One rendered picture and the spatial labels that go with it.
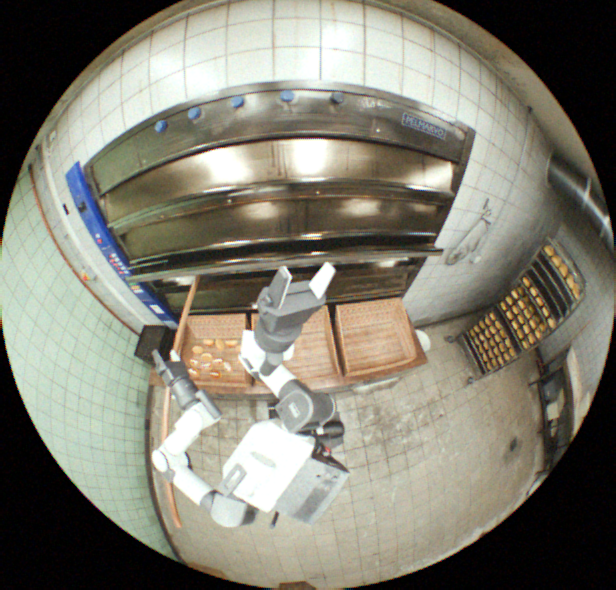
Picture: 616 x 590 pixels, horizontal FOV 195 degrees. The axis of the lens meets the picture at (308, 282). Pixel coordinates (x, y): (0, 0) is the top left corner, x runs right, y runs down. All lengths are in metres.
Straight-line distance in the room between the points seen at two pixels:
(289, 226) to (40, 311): 1.93
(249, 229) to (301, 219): 0.24
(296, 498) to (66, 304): 1.93
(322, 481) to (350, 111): 1.13
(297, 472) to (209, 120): 1.10
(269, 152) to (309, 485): 1.03
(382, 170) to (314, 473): 1.03
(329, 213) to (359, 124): 0.40
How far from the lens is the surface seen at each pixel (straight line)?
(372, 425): 2.03
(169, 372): 0.64
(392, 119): 0.85
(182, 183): 0.85
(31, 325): 1.88
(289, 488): 0.57
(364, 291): 1.29
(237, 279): 1.09
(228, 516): 0.65
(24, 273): 1.89
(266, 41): 0.80
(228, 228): 0.87
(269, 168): 0.73
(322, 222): 0.84
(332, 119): 0.76
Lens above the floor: 1.93
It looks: 49 degrees down
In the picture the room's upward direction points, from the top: straight up
